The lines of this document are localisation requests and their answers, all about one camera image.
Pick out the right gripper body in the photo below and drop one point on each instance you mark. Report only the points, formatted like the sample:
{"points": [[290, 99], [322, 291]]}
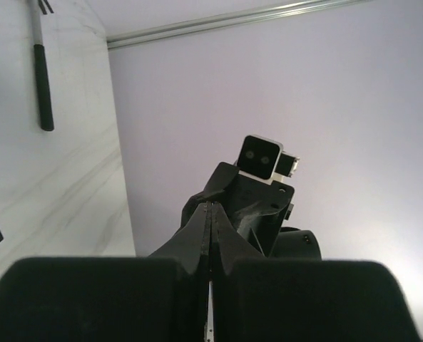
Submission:
{"points": [[255, 209]]}

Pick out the aluminium frame post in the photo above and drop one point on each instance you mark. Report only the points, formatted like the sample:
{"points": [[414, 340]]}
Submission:
{"points": [[222, 21]]}

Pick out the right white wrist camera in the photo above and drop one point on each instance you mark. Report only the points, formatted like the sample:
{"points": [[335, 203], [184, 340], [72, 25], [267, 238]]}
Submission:
{"points": [[265, 160]]}

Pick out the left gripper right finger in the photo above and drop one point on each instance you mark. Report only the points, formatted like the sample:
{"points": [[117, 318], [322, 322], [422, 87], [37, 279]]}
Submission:
{"points": [[261, 299]]}

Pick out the claw hammer black handle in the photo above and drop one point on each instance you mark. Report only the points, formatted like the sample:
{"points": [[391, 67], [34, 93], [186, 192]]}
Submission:
{"points": [[43, 93]]}

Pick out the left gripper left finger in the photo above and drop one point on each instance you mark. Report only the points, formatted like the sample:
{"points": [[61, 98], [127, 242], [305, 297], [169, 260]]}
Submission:
{"points": [[161, 297]]}

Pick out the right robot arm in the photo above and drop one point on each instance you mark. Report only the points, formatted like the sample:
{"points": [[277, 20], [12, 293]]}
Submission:
{"points": [[295, 243]]}

